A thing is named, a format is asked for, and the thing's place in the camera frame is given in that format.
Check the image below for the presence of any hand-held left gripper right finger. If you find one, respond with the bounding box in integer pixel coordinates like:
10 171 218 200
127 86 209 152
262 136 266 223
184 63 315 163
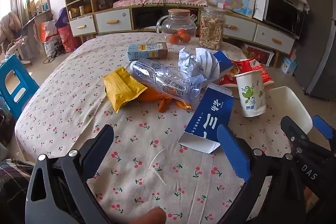
217 124 305 224

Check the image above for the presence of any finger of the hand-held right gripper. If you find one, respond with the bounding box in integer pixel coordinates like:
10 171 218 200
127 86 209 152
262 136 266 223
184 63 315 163
313 115 336 140
280 116 336 161

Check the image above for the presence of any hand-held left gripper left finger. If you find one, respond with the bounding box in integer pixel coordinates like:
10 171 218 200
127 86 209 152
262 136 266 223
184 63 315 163
25 124 114 224

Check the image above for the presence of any white plastic bin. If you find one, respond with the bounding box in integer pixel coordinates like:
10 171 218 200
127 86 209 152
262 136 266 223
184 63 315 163
268 86 313 135

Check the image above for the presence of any paper cup with green print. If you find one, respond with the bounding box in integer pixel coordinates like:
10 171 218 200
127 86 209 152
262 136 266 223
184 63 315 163
234 70 266 118

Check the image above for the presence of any yellow snack packet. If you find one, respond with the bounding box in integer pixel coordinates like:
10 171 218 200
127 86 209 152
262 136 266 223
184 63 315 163
103 67 148 113

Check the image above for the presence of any red snack packet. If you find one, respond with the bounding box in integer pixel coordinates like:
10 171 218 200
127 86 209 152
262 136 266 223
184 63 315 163
219 57 275 88

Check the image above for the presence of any crushed clear plastic bottle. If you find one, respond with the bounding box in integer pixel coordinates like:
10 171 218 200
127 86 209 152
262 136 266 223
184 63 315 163
129 58 208 104

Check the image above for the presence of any white blue wrapper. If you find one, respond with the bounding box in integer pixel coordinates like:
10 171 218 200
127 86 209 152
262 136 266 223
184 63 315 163
178 47 220 77

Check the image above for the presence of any light blue carton box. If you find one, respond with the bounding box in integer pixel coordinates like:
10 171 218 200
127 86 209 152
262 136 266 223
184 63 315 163
280 56 298 75

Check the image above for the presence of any orange peel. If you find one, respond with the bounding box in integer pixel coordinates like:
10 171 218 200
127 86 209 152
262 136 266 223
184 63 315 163
138 88 192 113

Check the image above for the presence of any red printed gift box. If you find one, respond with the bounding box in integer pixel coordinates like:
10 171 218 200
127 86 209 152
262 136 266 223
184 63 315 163
243 44 275 67

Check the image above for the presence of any grey refrigerator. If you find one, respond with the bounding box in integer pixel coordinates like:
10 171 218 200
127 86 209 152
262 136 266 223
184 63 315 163
294 0 336 101

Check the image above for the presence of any small blue box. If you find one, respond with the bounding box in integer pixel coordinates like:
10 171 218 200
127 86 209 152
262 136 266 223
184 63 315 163
212 51 234 79

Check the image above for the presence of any plaid cloth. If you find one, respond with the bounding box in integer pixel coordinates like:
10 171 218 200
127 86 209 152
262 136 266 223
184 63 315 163
0 158 34 224

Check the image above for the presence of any blue and white milk carton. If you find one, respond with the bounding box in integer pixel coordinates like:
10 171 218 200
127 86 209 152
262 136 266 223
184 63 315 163
127 42 168 61

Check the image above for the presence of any red bag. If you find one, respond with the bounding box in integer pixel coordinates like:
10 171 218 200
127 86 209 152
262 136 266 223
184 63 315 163
58 25 79 54

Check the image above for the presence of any blue plastic stool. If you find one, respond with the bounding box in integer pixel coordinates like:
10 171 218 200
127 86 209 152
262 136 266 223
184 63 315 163
0 53 40 122

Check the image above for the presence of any black microwave oven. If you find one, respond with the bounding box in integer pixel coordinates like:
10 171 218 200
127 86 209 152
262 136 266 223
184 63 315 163
262 0 306 37

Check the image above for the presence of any clear jar of snacks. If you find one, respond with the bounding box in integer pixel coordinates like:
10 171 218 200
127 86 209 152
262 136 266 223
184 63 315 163
197 7 226 51

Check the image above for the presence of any long wooden cabinet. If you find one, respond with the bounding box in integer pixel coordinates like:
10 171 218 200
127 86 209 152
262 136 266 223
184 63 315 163
64 1 300 67

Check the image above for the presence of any glass teapot with wooden lid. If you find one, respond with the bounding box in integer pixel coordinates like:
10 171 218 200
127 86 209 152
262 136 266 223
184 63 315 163
156 9 198 44

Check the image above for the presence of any pink cloth runner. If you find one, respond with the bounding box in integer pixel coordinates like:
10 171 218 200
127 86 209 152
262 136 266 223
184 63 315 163
113 0 208 8

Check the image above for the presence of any white drawer with wooden handle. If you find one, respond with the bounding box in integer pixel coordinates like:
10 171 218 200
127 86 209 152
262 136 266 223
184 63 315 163
254 25 296 54
96 9 132 31
70 15 96 36
224 15 256 38

